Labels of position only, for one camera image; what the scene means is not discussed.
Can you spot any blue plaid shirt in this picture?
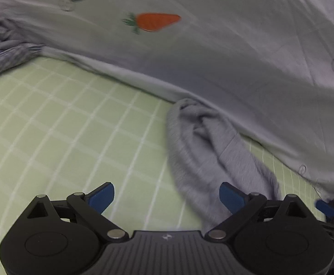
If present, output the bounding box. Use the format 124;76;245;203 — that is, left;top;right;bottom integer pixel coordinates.
0;17;44;74

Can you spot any grey carrot print blanket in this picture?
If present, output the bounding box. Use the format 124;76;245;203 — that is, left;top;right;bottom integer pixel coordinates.
0;0;334;196

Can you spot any grey zip hoodie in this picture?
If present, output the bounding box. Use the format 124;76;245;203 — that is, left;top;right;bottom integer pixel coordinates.
166;98;282;233

